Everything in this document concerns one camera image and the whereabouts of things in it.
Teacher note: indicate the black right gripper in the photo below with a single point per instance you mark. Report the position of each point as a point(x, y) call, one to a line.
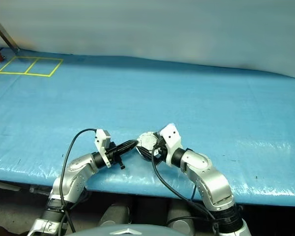
point(161, 152)

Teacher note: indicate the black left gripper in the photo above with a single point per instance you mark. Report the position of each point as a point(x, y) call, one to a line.
point(112, 153)

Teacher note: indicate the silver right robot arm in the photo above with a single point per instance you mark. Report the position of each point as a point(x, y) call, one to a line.
point(206, 169)

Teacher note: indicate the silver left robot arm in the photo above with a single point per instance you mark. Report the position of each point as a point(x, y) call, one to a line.
point(76, 172)

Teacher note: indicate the blue plastic table cover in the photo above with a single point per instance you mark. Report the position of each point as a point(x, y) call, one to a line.
point(137, 86)

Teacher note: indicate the grey rounded cylinder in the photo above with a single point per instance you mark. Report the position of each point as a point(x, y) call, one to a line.
point(180, 211)
point(114, 215)

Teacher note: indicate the blue-grey dome with emblem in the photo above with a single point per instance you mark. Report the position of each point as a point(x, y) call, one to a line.
point(127, 232)

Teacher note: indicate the yellow tape squares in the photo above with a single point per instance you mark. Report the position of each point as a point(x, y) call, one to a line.
point(14, 72)

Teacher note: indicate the slanted metal bar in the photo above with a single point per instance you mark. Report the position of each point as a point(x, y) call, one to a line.
point(4, 32)

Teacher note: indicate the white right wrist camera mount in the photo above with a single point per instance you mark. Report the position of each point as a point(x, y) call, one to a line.
point(170, 136)

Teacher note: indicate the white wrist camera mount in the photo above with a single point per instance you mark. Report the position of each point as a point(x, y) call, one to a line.
point(102, 140)
point(170, 136)

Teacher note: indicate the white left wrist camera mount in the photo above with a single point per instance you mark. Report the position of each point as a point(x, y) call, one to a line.
point(102, 140)

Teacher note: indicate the grey table frame rail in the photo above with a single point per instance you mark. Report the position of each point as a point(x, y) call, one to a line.
point(5, 185)

